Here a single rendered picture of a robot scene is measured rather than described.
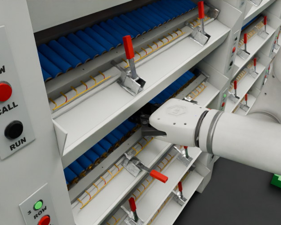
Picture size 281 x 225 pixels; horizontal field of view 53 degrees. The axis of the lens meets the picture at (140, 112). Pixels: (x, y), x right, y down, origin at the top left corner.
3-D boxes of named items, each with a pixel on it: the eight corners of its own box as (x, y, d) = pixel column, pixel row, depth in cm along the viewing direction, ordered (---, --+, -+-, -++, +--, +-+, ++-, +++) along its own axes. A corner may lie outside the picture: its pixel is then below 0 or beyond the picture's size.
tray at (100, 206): (212, 100, 90) (229, 78, 84) (75, 252, 49) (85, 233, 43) (164, 64, 95) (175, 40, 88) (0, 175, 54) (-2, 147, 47)
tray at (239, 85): (260, 73, 148) (277, 52, 139) (215, 132, 107) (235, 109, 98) (228, 51, 153) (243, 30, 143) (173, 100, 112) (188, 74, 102)
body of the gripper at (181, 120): (220, 102, 56) (171, 92, 62) (197, 127, 49) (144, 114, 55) (218, 132, 60) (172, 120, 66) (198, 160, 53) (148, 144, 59)
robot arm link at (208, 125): (229, 103, 54) (215, 100, 56) (211, 126, 48) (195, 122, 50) (227, 138, 58) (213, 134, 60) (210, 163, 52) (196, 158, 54)
